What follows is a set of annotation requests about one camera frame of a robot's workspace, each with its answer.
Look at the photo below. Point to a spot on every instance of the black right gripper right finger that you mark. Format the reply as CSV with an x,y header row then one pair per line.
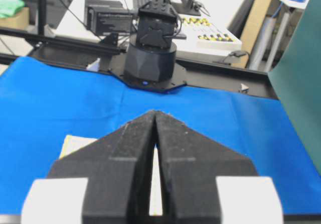
x,y
205,182

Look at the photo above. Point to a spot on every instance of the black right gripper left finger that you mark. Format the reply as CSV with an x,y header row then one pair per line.
x,y
99,183

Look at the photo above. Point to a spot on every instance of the yellow checked towel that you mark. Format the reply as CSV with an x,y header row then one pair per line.
x,y
74,143

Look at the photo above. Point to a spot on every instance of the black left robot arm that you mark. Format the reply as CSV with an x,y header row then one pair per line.
x,y
151,54

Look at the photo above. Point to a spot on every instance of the blue table cloth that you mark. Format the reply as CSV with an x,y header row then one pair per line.
x,y
41,105

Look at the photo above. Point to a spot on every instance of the dark green backdrop sheet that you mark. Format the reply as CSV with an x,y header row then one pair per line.
x,y
296,80

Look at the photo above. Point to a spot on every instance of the white screwdriver set tray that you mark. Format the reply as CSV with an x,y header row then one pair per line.
x,y
205,40

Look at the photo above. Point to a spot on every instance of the black power supply box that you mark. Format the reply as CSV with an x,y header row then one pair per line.
x,y
103,17

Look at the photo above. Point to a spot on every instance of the black monitor stand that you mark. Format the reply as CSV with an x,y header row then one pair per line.
x,y
187,7

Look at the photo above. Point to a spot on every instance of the green plastic bag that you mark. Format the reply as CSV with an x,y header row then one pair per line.
x,y
9,8

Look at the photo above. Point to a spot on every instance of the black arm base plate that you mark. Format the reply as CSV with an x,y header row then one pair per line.
x,y
178,79

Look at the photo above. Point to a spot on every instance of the black aluminium frame rail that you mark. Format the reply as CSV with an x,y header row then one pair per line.
x,y
80,55

